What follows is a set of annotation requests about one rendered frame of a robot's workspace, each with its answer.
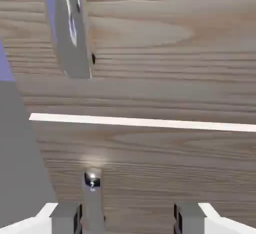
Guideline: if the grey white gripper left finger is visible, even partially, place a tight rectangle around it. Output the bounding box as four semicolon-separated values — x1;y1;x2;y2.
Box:
0;202;83;234

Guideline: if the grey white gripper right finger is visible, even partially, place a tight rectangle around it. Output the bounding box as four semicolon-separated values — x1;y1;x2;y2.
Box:
173;202;256;234

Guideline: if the light wood cabinet door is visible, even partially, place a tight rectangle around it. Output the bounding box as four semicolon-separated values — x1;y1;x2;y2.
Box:
0;0;256;125
31;120;256;234

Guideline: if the light wood cabinet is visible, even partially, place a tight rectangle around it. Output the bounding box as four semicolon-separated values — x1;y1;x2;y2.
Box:
0;0;256;234

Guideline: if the curved silver metal handle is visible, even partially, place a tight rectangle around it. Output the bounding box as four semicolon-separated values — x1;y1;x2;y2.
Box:
80;167;107;234
42;0;96;80

